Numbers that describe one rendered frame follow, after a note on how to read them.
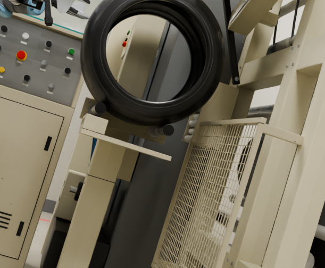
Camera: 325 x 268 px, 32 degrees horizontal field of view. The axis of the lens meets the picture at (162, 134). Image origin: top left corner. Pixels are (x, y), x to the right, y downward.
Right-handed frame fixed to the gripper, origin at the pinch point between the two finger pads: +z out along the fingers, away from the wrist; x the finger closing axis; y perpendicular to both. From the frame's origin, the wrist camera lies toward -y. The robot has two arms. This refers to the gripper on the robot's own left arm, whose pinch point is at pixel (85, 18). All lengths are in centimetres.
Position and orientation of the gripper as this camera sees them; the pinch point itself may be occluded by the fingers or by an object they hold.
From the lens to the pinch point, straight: 233.1
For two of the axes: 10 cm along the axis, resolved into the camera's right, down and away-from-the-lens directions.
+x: -1.7, 0.0, 9.8
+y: 4.1, -9.1, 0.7
